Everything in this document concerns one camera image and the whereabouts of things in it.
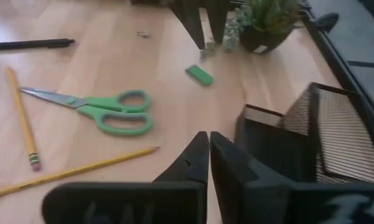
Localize yellow pencil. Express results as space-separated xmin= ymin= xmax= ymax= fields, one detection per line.
xmin=0 ymin=146 xmax=161 ymax=200
xmin=5 ymin=67 xmax=42 ymax=172

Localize green handled scissors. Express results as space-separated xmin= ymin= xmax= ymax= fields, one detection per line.
xmin=19 ymin=86 xmax=154 ymax=137

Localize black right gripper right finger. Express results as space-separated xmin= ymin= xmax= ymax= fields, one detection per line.
xmin=210 ymin=131 xmax=374 ymax=224

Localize green eraser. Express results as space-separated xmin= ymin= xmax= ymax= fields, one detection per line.
xmin=185 ymin=64 xmax=215 ymax=87

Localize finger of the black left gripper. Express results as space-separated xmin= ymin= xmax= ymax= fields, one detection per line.
xmin=167 ymin=0 xmax=206 ymax=50
xmin=205 ymin=0 xmax=231 ymax=44

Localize black pen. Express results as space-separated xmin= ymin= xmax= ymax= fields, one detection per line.
xmin=0 ymin=38 xmax=75 ymax=52

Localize black mesh desk organizer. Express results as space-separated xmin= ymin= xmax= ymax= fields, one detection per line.
xmin=235 ymin=82 xmax=374 ymax=186

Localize succulent plant in black pot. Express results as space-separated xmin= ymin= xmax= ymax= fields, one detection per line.
xmin=200 ymin=0 xmax=303 ymax=60

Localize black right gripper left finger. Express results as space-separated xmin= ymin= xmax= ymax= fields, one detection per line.
xmin=42 ymin=131 xmax=210 ymax=224

